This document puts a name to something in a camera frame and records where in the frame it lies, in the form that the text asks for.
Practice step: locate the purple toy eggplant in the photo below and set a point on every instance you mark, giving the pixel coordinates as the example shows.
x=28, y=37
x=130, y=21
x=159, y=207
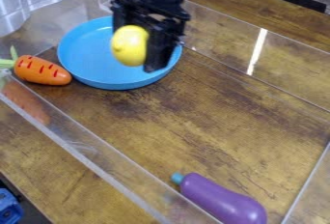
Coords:
x=229, y=207

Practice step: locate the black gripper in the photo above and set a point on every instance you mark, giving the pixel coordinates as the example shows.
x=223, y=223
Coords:
x=164, y=32

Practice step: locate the orange toy carrot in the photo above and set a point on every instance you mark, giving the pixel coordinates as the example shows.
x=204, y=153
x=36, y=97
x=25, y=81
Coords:
x=36, y=70

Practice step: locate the blue round tray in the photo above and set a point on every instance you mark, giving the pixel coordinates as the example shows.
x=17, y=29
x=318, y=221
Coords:
x=84, y=54

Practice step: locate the blue object at corner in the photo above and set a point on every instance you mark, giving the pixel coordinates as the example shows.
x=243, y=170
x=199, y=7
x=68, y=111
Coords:
x=10, y=211

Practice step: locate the yellow toy lemon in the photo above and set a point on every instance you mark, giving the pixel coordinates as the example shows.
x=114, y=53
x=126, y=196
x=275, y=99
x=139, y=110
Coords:
x=128, y=45

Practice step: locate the clear acrylic enclosure wall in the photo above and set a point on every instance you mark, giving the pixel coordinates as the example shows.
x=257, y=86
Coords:
x=239, y=114

